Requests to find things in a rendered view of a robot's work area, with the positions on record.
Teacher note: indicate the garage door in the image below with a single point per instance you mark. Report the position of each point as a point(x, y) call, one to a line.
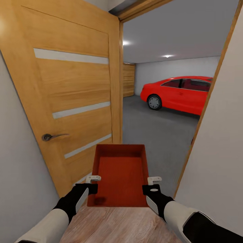
point(128, 79)

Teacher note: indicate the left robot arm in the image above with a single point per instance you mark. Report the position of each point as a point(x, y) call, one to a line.
point(52, 227)

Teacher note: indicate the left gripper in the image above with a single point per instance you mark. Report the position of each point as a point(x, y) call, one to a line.
point(93, 188)

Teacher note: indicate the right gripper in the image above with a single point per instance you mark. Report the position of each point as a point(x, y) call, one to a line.
point(147, 187)

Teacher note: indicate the storage box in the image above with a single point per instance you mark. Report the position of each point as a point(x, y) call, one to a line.
point(123, 170)

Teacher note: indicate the car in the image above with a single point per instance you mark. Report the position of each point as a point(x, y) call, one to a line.
point(186, 93)

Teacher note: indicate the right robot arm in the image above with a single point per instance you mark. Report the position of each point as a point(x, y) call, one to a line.
point(189, 224)

